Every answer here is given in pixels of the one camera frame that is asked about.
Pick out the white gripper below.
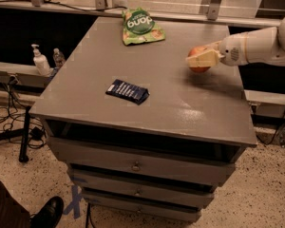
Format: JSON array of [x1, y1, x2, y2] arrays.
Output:
[[186, 32, 248, 68]]

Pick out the red apple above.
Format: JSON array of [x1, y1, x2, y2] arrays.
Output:
[[188, 47, 210, 73]]

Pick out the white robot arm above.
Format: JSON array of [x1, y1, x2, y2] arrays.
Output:
[[186, 17, 285, 72]]

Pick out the green snack bag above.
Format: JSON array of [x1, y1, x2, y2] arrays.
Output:
[[122, 8, 165, 46]]

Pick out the dark blue snack packet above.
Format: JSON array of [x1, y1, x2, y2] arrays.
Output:
[[105, 79, 149, 105]]

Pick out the grey drawer cabinet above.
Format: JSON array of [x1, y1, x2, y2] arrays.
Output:
[[31, 17, 257, 221]]

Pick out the clear small bottle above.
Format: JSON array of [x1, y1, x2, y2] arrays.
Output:
[[53, 48, 66, 68]]

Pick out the white pump bottle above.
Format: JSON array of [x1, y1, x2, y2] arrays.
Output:
[[31, 44, 50, 76]]

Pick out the blue tape cross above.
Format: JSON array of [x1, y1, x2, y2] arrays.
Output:
[[63, 183, 87, 220]]

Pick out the black stand pole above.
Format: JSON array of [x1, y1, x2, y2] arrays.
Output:
[[19, 106, 30, 162]]

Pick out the black leather shoe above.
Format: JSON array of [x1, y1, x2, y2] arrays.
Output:
[[30, 196, 64, 228]]

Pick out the brown trouser leg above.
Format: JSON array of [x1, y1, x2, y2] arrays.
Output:
[[0, 181, 30, 228]]

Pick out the metal railing frame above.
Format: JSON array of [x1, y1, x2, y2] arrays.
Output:
[[0, 0, 285, 28]]

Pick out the black floor cables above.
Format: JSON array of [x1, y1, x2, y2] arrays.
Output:
[[0, 71, 48, 150]]

